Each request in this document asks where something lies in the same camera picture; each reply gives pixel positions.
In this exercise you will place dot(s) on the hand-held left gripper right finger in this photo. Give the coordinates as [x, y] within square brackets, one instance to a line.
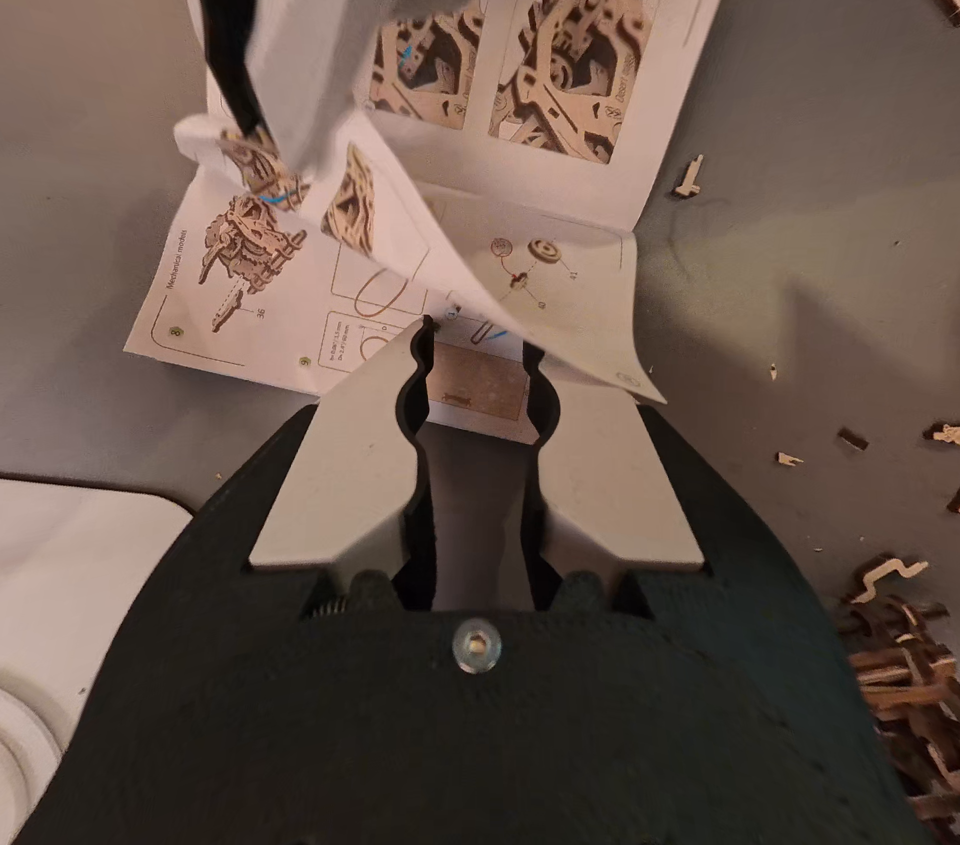
[622, 485]

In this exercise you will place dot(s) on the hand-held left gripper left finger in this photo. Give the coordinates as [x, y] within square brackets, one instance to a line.
[337, 485]

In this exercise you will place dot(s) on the illustrated instruction booklet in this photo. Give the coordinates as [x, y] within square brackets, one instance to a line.
[675, 110]

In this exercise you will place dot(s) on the wooden mechanical model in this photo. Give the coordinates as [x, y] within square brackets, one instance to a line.
[915, 680]

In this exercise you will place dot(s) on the small wooden chip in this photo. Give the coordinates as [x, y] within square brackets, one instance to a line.
[789, 459]

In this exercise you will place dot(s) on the zigzag wooden piece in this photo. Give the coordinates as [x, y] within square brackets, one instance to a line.
[874, 586]

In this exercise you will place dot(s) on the white document stand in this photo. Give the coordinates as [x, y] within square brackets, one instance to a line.
[75, 560]

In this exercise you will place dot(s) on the small T-shaped wooden piece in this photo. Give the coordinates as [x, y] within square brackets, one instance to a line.
[694, 181]

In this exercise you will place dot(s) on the long notched wooden bar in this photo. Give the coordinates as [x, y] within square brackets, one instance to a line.
[946, 432]

